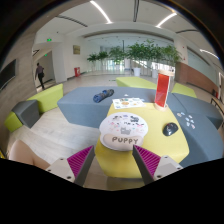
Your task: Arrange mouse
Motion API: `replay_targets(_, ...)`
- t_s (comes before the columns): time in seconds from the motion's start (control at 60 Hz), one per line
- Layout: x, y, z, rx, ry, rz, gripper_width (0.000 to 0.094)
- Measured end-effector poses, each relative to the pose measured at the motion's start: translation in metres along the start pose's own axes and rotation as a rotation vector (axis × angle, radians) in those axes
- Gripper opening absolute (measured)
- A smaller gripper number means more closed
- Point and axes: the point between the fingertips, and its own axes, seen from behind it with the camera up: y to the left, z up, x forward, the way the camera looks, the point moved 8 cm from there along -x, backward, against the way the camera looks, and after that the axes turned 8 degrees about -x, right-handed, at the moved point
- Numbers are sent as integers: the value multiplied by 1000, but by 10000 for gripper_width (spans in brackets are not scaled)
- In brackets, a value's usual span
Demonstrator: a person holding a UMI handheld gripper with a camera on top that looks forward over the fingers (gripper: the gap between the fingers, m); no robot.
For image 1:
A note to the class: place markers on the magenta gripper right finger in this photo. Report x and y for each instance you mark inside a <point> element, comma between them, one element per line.
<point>153,167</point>

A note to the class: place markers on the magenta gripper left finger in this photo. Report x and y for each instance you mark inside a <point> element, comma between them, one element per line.
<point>75,168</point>

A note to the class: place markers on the black computer mouse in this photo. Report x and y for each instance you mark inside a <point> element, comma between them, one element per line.
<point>170,128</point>

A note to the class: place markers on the white puppy mouse pad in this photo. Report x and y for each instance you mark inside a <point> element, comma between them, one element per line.
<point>121,131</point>

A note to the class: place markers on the yellow ottoman seat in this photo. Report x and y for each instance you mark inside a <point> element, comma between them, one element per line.
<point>121,164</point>

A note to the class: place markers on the small scattered stickers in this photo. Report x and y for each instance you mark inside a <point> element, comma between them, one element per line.
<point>185,120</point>

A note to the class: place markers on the large grey sofa bench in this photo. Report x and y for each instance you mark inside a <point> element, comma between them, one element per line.
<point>204,141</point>

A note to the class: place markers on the white sticker sheet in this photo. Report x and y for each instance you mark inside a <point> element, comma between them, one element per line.
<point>123,103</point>

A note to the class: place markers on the grey cube stool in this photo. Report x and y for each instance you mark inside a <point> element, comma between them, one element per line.
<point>27,112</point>

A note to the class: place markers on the green bench left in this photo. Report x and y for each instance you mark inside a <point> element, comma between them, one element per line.
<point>46,99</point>

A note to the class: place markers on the rolled blue umbrella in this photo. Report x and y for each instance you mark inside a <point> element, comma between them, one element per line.
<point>104,94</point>

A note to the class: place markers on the green ottoman far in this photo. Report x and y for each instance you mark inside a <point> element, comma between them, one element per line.
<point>135,82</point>

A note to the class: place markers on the red fire cabinet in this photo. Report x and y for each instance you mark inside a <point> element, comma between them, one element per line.
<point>77,71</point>

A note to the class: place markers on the walking person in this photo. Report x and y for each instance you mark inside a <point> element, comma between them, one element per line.
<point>39,74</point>

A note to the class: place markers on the potted green plants row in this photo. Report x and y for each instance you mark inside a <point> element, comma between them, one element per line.
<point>139,53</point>

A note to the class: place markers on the framed wall plaque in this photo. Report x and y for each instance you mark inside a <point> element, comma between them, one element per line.
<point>76,49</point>

